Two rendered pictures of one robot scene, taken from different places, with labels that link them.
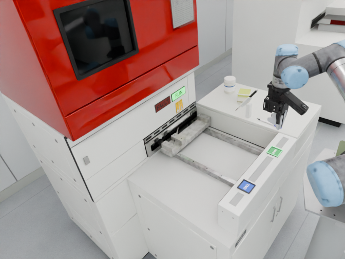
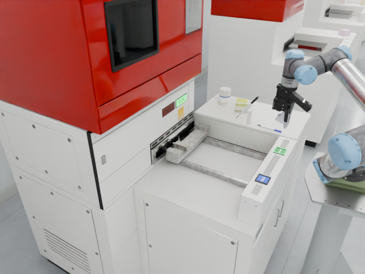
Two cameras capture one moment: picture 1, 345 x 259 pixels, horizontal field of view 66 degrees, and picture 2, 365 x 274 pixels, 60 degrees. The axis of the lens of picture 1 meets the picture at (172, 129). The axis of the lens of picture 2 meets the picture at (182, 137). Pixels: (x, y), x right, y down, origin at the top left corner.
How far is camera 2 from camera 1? 0.43 m
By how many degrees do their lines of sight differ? 14
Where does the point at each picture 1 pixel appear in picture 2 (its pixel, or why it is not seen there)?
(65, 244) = not seen: outside the picture
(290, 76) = (304, 73)
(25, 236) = not seen: outside the picture
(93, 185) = (105, 189)
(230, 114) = (231, 121)
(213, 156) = (218, 162)
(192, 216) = (211, 213)
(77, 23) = (118, 18)
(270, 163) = (279, 160)
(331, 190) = (352, 152)
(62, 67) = (103, 57)
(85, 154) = (104, 153)
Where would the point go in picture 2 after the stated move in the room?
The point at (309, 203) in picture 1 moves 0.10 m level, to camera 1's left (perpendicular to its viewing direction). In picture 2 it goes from (314, 195) to (295, 199)
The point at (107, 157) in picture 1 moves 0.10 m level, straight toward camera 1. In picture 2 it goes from (119, 159) to (129, 170)
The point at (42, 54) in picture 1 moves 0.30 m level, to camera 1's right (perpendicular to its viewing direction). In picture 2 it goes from (90, 42) to (180, 36)
